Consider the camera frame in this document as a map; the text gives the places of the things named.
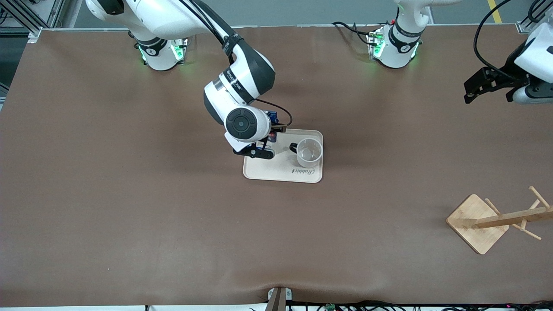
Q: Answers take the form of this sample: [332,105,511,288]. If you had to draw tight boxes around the blue milk carton green cap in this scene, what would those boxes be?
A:
[265,111,280,143]

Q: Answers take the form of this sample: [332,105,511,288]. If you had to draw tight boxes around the white smiley mug black handle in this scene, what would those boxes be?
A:
[289,137,324,169]

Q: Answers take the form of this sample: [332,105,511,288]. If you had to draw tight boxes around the cream tray with bear print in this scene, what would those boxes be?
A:
[243,128,324,184]

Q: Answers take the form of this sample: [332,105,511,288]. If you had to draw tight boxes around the wooden mug stand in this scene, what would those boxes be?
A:
[446,186,553,255]

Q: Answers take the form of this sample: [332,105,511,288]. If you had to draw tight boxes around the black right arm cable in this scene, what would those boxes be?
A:
[254,98,293,127]

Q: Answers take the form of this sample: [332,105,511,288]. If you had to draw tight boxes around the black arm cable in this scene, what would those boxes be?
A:
[474,0,527,82]
[254,98,293,127]

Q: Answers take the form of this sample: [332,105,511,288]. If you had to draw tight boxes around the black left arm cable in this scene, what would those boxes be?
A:
[474,0,527,82]

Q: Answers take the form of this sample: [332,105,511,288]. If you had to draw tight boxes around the left arm base cable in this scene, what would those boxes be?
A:
[331,21,377,46]

